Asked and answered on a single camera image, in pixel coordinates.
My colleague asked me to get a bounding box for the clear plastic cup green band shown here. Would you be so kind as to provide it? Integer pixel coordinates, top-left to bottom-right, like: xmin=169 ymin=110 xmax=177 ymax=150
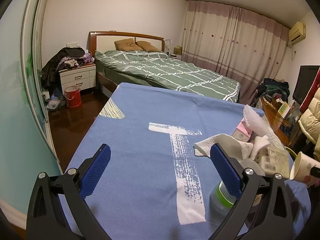
xmin=210 ymin=181 xmax=236 ymax=210

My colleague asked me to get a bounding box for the white paper towel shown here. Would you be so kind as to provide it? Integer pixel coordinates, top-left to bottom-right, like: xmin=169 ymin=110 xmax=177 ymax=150
xmin=194 ymin=134 xmax=271 ymax=160

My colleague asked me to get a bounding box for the printed paper package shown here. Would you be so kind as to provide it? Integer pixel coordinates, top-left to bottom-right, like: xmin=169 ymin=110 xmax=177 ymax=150
xmin=255 ymin=145 xmax=290 ymax=179

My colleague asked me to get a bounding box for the pink tissue box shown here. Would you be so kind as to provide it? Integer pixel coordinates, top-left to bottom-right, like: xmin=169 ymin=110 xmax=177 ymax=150
xmin=232 ymin=119 xmax=252 ymax=142

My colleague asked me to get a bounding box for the white paper cup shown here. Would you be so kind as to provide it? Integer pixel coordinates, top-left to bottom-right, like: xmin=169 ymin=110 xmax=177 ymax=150
xmin=290 ymin=152 xmax=319 ymax=187

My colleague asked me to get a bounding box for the bubble wrap sheet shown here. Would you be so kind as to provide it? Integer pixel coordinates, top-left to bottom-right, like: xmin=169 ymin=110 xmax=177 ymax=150
xmin=243 ymin=105 xmax=269 ymax=137

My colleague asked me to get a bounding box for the blue tablecloth with white print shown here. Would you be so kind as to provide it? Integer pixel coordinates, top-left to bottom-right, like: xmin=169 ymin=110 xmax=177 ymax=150
xmin=58 ymin=81 xmax=312 ymax=240

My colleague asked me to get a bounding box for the sliding wardrobe door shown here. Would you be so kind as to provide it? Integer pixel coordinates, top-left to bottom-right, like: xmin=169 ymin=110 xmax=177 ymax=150
xmin=1 ymin=0 xmax=60 ymax=213

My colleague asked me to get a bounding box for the orange wooden cabinet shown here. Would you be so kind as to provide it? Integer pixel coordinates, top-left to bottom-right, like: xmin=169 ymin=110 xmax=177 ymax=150
xmin=260 ymin=98 xmax=292 ymax=147

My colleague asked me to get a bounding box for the red bucket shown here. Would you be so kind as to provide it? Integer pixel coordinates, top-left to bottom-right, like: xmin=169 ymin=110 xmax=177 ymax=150
xmin=65 ymin=85 xmax=82 ymax=108

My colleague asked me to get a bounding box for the cream puffer jacket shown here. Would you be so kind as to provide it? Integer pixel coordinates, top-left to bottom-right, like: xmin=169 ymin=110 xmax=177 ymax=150
xmin=298 ymin=88 xmax=320 ymax=161

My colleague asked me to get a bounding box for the clothes pile on cabinet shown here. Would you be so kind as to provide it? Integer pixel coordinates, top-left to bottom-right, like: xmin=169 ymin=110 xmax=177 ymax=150
xmin=251 ymin=78 xmax=290 ymax=107

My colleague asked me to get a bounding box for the white nightstand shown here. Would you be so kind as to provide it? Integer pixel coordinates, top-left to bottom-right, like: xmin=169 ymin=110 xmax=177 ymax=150
xmin=59 ymin=63 xmax=96 ymax=94

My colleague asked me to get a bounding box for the pile of clothes on nightstand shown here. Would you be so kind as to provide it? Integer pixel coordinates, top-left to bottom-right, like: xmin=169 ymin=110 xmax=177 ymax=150
xmin=41 ymin=47 xmax=92 ymax=94

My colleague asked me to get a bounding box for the red garment hanging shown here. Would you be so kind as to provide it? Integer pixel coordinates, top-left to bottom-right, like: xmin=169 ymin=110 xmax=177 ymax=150
xmin=299 ymin=69 xmax=320 ymax=113

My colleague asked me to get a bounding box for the wooden bed with headboard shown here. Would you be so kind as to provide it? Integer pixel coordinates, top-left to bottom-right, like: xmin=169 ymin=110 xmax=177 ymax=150
xmin=88 ymin=31 xmax=241 ymax=102

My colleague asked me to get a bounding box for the green checked duvet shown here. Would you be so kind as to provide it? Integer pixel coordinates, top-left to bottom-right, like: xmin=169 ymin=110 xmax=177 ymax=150
xmin=95 ymin=50 xmax=241 ymax=102

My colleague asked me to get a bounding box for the black television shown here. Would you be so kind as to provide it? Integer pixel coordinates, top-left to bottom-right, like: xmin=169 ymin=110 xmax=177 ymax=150
xmin=292 ymin=65 xmax=319 ymax=105

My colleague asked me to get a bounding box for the pink beige curtain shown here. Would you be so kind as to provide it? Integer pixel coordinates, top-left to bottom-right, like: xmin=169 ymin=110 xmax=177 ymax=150
xmin=182 ymin=1 xmax=289 ymax=104

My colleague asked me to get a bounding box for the brown pillow left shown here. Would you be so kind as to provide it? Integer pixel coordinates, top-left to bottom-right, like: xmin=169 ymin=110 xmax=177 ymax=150
xmin=114 ymin=38 xmax=143 ymax=51

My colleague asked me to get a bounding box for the brown pillow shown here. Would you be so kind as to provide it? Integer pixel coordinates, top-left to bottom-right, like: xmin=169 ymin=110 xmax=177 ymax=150
xmin=114 ymin=38 xmax=143 ymax=51
xmin=136 ymin=41 xmax=161 ymax=52

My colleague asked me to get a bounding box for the brown pillow right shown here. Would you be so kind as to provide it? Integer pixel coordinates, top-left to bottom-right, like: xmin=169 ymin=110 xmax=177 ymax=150
xmin=136 ymin=41 xmax=161 ymax=52

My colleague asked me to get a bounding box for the wall air conditioner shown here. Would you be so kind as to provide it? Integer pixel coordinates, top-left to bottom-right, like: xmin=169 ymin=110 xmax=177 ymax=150
xmin=287 ymin=22 xmax=306 ymax=48

